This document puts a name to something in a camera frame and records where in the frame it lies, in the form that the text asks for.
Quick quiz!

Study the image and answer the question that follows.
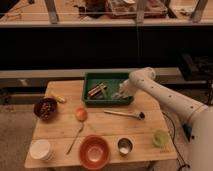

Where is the grey towel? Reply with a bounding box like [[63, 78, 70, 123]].
[[111, 92, 123, 99]]

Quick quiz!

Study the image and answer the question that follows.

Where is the green plastic tray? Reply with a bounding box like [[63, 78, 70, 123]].
[[82, 72, 134, 106]]

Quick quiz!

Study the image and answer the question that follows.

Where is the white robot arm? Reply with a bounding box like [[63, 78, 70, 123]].
[[119, 67, 213, 171]]

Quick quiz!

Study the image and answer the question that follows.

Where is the green marker in tray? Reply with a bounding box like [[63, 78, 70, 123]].
[[101, 87, 107, 99]]

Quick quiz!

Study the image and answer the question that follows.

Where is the striped sponge block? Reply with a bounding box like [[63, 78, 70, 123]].
[[88, 83, 107, 97]]

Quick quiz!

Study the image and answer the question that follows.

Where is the red apple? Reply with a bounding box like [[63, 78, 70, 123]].
[[75, 108, 88, 122]]

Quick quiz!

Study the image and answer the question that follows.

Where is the metal spoon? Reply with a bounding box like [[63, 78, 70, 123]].
[[66, 122, 84, 155]]

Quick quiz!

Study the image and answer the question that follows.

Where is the small metal cup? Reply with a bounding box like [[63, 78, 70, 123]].
[[118, 138, 133, 156]]

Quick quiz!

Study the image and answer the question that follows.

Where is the green plastic cup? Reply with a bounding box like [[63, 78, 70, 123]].
[[152, 130, 169, 148]]

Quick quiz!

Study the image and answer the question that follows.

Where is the yellow banana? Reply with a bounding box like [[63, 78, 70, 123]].
[[51, 94, 67, 103]]

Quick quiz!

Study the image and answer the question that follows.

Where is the orange plastic bowl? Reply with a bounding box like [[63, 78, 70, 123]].
[[79, 135, 111, 170]]

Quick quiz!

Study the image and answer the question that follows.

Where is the blue foot pedal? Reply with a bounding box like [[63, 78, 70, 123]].
[[182, 124, 192, 141]]

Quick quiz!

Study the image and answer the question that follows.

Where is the dark bowl with nuts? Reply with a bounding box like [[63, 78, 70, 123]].
[[34, 98, 57, 121]]

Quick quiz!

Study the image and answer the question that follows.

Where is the stack of white bowls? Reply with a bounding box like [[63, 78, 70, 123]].
[[29, 139, 53, 161]]

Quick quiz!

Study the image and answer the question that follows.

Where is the black cable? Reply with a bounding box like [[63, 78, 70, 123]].
[[162, 111, 194, 171]]

